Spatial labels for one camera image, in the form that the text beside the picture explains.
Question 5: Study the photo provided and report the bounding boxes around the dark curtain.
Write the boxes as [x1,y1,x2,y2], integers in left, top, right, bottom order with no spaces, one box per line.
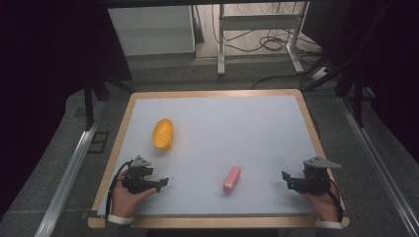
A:
[0,0,132,221]
[300,0,419,166]

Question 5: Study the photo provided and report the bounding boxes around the black metal stand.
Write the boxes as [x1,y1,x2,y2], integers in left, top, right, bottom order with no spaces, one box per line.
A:
[82,73,136,132]
[300,0,396,128]

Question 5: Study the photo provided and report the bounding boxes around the black floor cables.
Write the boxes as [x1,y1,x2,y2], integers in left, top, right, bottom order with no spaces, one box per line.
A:
[210,2,325,91]

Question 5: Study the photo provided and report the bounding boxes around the aluminium rail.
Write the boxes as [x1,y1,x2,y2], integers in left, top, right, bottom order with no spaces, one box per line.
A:
[338,96,419,237]
[34,100,108,237]

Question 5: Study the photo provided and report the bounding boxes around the person's left hand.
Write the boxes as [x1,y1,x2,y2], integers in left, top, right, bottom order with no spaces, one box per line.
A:
[110,178,158,219]

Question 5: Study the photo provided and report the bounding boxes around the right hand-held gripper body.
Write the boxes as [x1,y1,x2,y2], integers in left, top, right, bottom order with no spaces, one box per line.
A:
[297,155,343,195]

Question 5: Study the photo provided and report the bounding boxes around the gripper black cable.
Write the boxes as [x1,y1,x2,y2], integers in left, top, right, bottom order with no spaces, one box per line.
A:
[105,159,133,219]
[325,178,344,223]

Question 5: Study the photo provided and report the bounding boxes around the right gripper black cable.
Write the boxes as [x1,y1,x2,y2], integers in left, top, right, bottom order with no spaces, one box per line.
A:
[325,178,344,223]

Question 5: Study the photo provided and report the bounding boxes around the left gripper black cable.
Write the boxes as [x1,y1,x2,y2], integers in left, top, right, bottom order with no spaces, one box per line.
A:
[105,159,133,219]

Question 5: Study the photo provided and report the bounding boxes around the person's right hand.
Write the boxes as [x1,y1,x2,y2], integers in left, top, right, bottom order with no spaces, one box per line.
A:
[299,188,340,223]

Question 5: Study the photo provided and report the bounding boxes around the pink sausage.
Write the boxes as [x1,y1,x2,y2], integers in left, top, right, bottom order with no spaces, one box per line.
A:
[222,165,242,195]

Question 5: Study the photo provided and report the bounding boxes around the white power strip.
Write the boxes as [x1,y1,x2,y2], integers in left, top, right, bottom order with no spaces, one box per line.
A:
[309,66,331,82]

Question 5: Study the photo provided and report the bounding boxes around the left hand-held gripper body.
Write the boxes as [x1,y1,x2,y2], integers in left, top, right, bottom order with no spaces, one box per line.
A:
[121,155,156,195]

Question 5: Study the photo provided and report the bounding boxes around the white cabinet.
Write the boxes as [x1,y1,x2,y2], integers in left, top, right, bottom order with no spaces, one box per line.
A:
[107,5,197,57]

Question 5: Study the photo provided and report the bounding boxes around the orange oval fruit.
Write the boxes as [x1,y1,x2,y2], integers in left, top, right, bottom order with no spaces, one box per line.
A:
[151,118,175,151]

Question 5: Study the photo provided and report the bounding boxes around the white metal desk frame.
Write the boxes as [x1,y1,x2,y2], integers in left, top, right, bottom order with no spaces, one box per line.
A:
[216,1,311,76]

